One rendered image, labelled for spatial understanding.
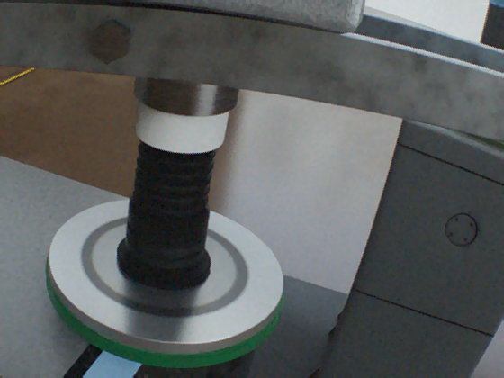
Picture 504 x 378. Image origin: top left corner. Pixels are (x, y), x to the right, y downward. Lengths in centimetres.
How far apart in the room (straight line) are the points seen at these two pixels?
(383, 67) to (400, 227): 92
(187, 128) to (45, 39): 13
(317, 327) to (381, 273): 60
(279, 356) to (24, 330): 130
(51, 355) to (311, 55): 32
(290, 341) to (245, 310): 134
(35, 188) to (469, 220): 88
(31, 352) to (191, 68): 28
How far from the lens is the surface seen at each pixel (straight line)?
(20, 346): 52
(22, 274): 60
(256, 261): 56
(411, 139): 122
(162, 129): 44
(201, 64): 39
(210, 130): 44
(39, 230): 66
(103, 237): 56
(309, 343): 184
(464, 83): 41
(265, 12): 33
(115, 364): 54
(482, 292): 136
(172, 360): 46
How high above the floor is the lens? 121
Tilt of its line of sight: 28 degrees down
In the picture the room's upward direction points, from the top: 11 degrees clockwise
